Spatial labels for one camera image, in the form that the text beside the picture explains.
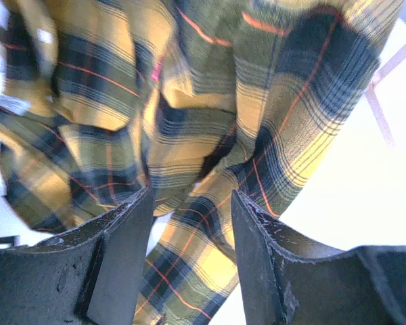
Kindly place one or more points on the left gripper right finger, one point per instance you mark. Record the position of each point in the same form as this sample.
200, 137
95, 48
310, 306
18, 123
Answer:
288, 278

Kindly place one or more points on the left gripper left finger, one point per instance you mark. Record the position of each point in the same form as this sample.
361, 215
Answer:
90, 274

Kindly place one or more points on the yellow plaid shirt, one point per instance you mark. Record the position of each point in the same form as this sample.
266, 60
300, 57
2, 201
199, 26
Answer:
194, 99

